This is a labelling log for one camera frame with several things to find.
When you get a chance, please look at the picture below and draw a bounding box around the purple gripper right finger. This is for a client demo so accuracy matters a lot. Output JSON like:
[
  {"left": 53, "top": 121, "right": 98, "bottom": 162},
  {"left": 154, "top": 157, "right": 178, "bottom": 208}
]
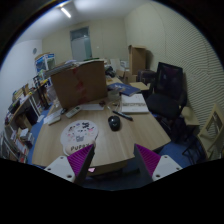
[{"left": 134, "top": 144, "right": 182, "bottom": 181}]

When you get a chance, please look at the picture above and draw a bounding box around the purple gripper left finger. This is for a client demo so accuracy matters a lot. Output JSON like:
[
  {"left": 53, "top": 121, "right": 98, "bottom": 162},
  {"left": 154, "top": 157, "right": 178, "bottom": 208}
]
[{"left": 45, "top": 144, "right": 95, "bottom": 185}]

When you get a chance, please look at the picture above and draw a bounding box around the white patterned mouse pad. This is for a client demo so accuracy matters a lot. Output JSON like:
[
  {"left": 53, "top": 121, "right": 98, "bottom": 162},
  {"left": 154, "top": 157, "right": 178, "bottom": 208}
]
[{"left": 60, "top": 120, "right": 99, "bottom": 156}]

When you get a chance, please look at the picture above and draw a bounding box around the black computer mouse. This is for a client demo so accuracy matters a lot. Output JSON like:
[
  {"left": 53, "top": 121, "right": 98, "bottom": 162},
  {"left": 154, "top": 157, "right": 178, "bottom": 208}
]
[{"left": 108, "top": 115, "right": 121, "bottom": 131}]

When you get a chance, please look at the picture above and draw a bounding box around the white flat device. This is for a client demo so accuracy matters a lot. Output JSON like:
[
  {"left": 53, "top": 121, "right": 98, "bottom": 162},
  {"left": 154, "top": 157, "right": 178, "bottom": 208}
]
[{"left": 44, "top": 109, "right": 62, "bottom": 124}]

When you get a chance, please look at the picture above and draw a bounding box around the white remote control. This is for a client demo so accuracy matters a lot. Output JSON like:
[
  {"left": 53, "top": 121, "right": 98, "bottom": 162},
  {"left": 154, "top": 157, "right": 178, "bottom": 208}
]
[{"left": 66, "top": 106, "right": 82, "bottom": 119}]

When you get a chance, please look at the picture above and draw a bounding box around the black pen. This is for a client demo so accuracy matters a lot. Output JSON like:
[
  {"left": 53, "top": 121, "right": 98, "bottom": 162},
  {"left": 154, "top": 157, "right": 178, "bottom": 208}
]
[{"left": 112, "top": 110, "right": 133, "bottom": 121}]

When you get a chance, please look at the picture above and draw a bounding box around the black office chair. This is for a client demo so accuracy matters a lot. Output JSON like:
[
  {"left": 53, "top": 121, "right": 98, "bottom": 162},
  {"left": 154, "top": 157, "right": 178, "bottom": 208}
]
[{"left": 146, "top": 62, "right": 187, "bottom": 131}]

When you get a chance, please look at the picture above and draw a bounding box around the white open notebook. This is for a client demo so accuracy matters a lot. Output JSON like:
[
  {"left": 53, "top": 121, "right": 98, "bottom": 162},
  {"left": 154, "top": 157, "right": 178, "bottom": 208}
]
[{"left": 121, "top": 94, "right": 149, "bottom": 114}]

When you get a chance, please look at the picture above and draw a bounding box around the cluttered storage shelf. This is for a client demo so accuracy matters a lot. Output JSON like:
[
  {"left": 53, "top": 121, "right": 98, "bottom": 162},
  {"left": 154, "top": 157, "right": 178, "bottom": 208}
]
[{"left": 0, "top": 76, "right": 49, "bottom": 163}]

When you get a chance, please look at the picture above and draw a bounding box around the blue book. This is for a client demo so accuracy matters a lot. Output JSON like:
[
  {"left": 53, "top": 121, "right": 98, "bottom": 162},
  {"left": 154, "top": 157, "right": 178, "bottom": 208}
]
[{"left": 108, "top": 83, "right": 140, "bottom": 96}]

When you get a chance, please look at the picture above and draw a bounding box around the large cardboard box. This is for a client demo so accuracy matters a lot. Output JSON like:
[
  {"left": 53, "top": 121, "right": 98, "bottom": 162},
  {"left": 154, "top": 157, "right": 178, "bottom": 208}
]
[{"left": 51, "top": 61, "right": 107, "bottom": 109}]

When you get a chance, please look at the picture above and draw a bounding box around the blue white product box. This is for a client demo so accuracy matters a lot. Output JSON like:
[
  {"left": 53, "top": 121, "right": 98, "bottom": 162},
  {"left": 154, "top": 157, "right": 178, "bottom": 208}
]
[{"left": 35, "top": 53, "right": 55, "bottom": 72}]

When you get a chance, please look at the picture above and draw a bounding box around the tall cardboard box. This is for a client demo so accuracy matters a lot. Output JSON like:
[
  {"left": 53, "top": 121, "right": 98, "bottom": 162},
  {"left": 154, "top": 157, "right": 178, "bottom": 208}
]
[{"left": 128, "top": 45, "right": 146, "bottom": 75}]

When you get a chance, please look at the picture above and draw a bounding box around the grey door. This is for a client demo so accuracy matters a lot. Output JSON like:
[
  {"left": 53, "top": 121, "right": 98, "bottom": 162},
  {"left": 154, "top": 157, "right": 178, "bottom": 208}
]
[{"left": 70, "top": 27, "right": 92, "bottom": 61}]

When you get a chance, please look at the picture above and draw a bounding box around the ceiling light strip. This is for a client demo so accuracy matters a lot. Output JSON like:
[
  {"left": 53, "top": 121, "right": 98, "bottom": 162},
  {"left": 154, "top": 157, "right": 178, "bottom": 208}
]
[{"left": 60, "top": 7, "right": 71, "bottom": 18}]

